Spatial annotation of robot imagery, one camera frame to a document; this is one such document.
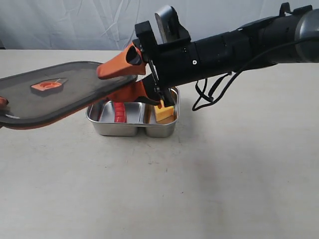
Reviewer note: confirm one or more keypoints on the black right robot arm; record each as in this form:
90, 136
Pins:
292, 36

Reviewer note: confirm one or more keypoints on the blue-grey backdrop cloth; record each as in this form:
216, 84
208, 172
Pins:
109, 24

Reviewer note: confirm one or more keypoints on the yellow toy cheese wedge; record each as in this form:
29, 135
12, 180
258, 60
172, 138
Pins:
162, 112

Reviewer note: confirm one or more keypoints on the red toy sausage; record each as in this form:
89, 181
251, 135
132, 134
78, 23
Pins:
120, 115

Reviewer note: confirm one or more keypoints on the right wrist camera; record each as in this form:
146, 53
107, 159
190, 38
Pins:
169, 26

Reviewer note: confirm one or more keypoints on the dark transparent lunch box lid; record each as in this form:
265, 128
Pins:
44, 96

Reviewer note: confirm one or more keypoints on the stainless steel lunch box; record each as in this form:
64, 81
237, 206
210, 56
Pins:
139, 116

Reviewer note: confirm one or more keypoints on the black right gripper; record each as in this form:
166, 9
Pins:
172, 64

